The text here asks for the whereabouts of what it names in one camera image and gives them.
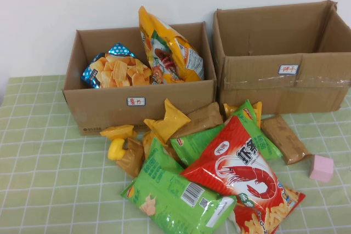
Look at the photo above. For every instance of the yellow plastic toy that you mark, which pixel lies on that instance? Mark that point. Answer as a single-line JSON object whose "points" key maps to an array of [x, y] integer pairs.
{"points": [[115, 151]]}

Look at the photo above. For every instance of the large green chips bag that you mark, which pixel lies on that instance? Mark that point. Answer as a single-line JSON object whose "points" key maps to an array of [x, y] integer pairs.
{"points": [[152, 168]]}

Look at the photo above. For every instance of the blue polka dot chips bag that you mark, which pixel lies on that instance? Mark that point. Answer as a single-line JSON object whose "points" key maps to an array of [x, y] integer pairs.
{"points": [[118, 72]]}

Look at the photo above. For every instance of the orange snack packet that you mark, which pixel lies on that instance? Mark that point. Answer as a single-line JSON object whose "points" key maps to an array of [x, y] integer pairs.
{"points": [[146, 143]]}

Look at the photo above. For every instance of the brown snack packet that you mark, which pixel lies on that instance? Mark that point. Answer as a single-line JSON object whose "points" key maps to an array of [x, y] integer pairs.
{"points": [[203, 119], [131, 160], [285, 141]]}

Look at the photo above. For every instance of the larger brown cardboard box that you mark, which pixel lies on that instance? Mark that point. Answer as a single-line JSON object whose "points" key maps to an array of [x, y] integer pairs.
{"points": [[260, 94]]}

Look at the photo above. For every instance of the green checked tablecloth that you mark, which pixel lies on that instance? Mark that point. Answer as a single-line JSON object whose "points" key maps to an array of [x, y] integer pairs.
{"points": [[41, 162]]}

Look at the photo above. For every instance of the red prawn cracker bag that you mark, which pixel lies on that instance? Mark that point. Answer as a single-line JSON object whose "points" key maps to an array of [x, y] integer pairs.
{"points": [[241, 162]]}

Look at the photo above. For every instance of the small green chips bag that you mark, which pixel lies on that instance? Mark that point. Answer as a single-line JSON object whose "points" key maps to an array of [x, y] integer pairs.
{"points": [[192, 143], [263, 146]]}

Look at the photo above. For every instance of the pink foam cube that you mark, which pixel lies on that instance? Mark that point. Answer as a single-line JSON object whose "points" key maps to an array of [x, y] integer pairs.
{"points": [[321, 168]]}

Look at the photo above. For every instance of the yellow snack packet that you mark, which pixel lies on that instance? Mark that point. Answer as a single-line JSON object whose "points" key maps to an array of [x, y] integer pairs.
{"points": [[118, 131], [167, 124], [228, 109]]}

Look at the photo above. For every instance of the green chips bag with barcode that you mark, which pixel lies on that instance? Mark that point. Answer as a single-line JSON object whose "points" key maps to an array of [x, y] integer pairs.
{"points": [[197, 209]]}

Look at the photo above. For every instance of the smaller brown cardboard box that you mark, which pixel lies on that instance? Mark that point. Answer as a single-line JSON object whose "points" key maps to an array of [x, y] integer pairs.
{"points": [[109, 113]]}

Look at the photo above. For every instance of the large yellow chips bag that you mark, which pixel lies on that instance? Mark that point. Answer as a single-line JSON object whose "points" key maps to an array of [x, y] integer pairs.
{"points": [[170, 39]]}

